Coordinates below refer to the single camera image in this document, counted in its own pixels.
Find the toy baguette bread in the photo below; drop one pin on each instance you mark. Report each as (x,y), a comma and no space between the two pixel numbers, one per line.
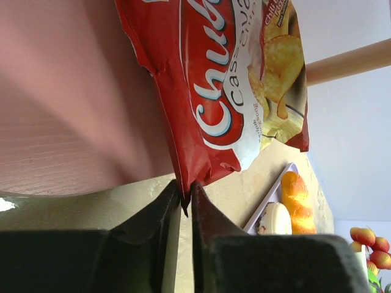
(296,198)

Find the pink two-tier shelf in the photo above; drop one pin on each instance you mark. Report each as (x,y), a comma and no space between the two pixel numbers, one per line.
(78,112)

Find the green toy watermelon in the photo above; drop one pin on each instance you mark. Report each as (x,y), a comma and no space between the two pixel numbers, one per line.
(375,284)

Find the red Chuba chips bag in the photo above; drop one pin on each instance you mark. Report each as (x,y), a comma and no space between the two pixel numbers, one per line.
(230,77)

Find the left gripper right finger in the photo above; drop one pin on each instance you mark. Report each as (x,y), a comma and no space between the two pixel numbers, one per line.
(226,259)

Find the plain white donut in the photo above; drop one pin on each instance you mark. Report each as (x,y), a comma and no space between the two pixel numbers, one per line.
(275,219)

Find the lavender tray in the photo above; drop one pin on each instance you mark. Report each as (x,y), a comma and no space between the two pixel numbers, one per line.
(273,195)

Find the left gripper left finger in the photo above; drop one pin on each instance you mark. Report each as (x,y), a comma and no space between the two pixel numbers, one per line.
(138,255)

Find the red yellow berry sprig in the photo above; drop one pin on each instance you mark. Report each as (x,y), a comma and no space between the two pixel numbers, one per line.
(375,250)

